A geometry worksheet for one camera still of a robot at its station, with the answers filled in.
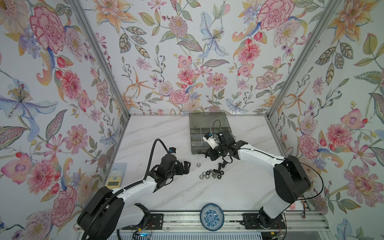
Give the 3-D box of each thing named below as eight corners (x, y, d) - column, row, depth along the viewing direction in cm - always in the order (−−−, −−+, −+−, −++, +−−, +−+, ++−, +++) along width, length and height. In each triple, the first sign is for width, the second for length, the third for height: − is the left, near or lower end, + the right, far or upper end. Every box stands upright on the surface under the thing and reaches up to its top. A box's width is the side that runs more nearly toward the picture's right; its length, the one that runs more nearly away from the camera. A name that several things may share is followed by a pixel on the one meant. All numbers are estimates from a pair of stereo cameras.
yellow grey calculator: (105, 188, 87) (103, 186, 85) (114, 164, 97) (112, 162, 95) (119, 188, 87) (118, 186, 85) (126, 164, 97) (125, 162, 95)
